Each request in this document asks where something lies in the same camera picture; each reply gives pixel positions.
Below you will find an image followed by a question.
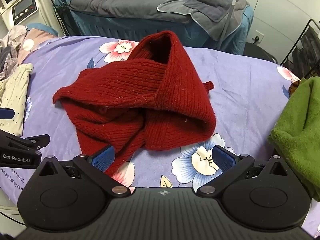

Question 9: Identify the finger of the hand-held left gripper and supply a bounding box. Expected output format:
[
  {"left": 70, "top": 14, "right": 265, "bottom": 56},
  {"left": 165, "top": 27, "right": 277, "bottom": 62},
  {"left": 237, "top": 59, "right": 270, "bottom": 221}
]
[
  {"left": 0, "top": 108, "right": 14, "bottom": 120},
  {"left": 0, "top": 129, "right": 51, "bottom": 153}
]

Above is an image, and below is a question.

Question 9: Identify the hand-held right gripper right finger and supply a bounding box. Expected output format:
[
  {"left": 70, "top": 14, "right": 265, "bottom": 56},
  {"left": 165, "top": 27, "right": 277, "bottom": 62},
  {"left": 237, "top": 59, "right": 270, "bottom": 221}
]
[{"left": 196, "top": 145, "right": 288, "bottom": 197}]

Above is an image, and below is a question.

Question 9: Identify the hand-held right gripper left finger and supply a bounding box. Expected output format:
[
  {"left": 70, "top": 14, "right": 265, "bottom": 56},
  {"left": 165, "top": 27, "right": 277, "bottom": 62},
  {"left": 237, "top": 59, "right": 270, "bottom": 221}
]
[{"left": 37, "top": 145, "right": 132, "bottom": 197}]

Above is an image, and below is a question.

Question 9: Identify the red knitted scarf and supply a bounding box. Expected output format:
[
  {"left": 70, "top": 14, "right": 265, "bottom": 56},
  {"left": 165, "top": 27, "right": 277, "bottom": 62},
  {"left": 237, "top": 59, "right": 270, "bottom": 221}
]
[{"left": 52, "top": 30, "right": 217, "bottom": 187}]

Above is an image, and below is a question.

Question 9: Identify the white dotted garment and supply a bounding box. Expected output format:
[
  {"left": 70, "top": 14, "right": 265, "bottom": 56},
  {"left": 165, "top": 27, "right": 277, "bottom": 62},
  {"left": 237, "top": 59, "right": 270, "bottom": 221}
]
[{"left": 0, "top": 63, "right": 34, "bottom": 137}]

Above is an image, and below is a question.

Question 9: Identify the grey striped cloth pile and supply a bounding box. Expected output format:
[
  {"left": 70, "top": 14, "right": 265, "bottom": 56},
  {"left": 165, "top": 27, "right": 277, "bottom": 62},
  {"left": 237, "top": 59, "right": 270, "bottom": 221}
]
[{"left": 0, "top": 25, "right": 28, "bottom": 82}]

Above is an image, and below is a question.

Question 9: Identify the purple floral bedsheet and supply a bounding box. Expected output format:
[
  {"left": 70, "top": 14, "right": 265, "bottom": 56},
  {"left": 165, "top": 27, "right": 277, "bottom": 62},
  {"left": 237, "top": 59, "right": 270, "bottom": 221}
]
[{"left": 0, "top": 35, "right": 320, "bottom": 239}]

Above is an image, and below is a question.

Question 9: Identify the pink dotted cloth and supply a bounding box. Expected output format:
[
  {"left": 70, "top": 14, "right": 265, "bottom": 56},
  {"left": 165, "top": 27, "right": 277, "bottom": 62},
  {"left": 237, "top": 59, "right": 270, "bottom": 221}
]
[{"left": 16, "top": 27, "right": 59, "bottom": 64}]

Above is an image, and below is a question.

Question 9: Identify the green towel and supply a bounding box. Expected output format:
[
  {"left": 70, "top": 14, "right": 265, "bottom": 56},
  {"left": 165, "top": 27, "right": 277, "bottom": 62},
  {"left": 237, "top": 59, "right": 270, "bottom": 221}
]
[{"left": 267, "top": 76, "right": 320, "bottom": 202}]

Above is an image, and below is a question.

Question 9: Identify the white appliance with display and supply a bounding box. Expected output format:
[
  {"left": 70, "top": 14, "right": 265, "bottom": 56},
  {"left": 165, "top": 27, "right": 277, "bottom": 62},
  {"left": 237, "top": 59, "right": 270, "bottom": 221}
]
[{"left": 0, "top": 0, "right": 65, "bottom": 37}]

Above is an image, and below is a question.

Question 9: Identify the black stool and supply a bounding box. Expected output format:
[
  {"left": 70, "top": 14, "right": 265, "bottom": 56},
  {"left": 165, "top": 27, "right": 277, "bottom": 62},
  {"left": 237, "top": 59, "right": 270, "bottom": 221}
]
[{"left": 244, "top": 42, "right": 278, "bottom": 64}]

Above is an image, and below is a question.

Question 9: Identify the dark blue mattress cover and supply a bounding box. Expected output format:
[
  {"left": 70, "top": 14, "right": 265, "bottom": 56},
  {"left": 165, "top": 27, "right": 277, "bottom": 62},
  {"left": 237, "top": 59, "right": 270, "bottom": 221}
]
[{"left": 61, "top": 5, "right": 254, "bottom": 53}]

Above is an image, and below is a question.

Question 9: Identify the white pole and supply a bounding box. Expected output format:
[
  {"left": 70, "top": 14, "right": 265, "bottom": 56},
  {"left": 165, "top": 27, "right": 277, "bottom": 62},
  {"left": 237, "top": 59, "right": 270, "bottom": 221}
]
[{"left": 219, "top": 0, "right": 244, "bottom": 50}]

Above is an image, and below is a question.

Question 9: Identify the grey towel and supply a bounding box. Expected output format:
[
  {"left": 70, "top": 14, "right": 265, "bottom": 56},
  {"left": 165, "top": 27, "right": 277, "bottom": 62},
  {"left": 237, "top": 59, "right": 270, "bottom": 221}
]
[{"left": 157, "top": 0, "right": 250, "bottom": 41}]

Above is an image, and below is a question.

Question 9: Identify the grey blanket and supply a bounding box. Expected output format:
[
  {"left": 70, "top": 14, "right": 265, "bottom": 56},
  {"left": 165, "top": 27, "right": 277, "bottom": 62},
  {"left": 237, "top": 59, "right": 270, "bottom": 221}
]
[{"left": 69, "top": 0, "right": 215, "bottom": 24}]

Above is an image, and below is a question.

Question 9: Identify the white wall socket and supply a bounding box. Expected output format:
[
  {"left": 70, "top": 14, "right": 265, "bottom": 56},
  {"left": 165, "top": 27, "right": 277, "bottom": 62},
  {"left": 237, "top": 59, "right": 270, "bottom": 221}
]
[{"left": 252, "top": 30, "right": 265, "bottom": 43}]

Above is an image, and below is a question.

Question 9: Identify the black wire rack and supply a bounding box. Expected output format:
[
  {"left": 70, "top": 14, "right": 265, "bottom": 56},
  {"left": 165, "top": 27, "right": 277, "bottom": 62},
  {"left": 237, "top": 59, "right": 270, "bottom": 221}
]
[{"left": 280, "top": 19, "right": 320, "bottom": 79}]

